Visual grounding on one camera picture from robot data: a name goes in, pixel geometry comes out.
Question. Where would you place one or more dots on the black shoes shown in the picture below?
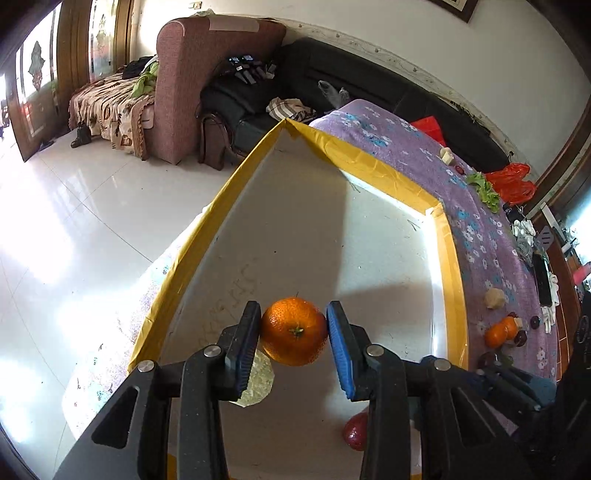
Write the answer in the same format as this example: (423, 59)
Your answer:
(82, 137)

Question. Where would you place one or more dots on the purple floral tablecloth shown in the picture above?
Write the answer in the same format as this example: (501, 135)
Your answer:
(415, 147)

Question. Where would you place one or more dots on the green lettuce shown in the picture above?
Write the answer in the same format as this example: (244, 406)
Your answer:
(485, 189)

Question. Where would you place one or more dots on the pink fabric armchair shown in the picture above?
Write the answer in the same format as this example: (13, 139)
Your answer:
(194, 83)

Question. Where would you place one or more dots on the orange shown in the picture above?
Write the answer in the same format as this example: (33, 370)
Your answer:
(511, 323)
(293, 332)
(495, 336)

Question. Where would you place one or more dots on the striped cloth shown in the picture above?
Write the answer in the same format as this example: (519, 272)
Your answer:
(288, 108)

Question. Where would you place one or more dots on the orange plastic bag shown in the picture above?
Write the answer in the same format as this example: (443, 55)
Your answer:
(512, 182)

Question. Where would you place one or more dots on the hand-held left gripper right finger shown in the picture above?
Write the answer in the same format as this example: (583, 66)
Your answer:
(340, 350)

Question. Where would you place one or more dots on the brown handbag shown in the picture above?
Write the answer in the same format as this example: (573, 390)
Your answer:
(214, 143)

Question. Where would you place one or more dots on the corn cob piece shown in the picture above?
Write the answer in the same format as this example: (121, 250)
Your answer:
(446, 154)
(258, 383)
(494, 298)

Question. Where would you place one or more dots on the framed horse painting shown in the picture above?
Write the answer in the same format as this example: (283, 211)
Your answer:
(455, 5)

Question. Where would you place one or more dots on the black and blue devices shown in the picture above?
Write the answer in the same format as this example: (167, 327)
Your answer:
(247, 69)

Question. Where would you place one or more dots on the metal spatula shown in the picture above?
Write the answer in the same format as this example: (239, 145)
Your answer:
(545, 237)

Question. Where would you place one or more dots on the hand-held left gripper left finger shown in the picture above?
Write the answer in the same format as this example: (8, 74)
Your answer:
(247, 341)

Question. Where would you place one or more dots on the wooden glass door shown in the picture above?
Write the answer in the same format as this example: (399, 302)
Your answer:
(102, 37)
(37, 83)

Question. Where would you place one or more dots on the black clothing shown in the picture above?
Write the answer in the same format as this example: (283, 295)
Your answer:
(137, 67)

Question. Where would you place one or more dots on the black leather sofa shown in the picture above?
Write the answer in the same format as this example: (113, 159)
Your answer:
(360, 64)

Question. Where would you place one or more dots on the white foam tray yellow rim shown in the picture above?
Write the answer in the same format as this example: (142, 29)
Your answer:
(300, 221)

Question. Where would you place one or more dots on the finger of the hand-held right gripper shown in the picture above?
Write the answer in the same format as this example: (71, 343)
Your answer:
(517, 385)

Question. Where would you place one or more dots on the patterned blanket daybed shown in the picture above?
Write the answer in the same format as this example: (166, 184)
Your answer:
(106, 110)

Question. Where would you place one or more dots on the green cloth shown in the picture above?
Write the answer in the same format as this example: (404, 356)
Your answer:
(145, 78)

